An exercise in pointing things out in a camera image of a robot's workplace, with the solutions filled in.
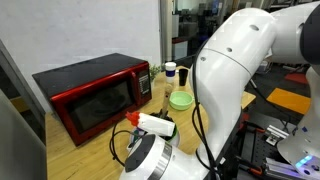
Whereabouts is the orange handled clamp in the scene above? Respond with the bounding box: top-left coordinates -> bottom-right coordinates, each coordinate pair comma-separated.
238,155 -> 264,177
244,120 -> 268,134

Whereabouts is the grey blurred panel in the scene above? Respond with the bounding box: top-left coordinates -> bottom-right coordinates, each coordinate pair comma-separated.
0,90 -> 48,180

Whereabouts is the grey slanted metal post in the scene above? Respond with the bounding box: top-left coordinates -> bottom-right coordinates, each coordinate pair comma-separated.
0,41 -> 47,145

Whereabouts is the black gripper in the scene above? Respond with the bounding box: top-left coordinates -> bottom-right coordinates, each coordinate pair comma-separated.
148,111 -> 176,125

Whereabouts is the beige ladle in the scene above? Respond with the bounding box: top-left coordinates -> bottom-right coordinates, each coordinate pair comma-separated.
160,83 -> 174,120

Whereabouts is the light green pot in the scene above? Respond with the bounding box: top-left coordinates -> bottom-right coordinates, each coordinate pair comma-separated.
168,90 -> 195,111

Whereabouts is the small green potted plant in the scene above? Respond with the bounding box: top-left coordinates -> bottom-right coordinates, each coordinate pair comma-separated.
148,63 -> 164,83

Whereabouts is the red black microwave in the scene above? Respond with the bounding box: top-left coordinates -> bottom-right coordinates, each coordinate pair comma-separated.
32,52 -> 153,148

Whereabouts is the black optical breadboard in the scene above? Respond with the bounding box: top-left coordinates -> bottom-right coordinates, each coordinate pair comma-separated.
238,112 -> 301,180

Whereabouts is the white paper cup blue band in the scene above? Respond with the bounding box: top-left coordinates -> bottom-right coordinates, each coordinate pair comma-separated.
164,61 -> 177,84

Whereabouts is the white wrist camera red end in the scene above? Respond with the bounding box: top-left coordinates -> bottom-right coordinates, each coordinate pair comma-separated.
125,111 -> 177,137

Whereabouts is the silver metal bracket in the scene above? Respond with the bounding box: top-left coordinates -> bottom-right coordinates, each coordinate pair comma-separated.
265,124 -> 289,147

